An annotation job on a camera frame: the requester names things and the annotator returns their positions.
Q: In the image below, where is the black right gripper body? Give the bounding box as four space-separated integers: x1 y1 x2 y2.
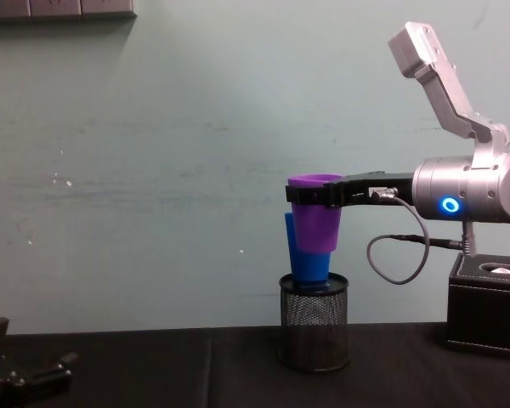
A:
343 170 415 208

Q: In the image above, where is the purple plastic cup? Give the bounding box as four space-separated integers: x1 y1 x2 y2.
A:
289 173 345 253

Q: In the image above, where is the blue plastic cup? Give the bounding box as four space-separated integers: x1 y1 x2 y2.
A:
283 211 334 292

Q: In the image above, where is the black mesh pen holder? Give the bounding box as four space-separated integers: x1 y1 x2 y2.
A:
277 271 351 375

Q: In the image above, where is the black leather tissue box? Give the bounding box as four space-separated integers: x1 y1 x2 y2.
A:
446 252 510 363

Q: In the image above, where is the black table cloth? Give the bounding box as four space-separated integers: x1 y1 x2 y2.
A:
0 321 510 408

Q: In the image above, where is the thin dark gripper cable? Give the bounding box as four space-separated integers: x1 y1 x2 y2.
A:
366 186 478 286

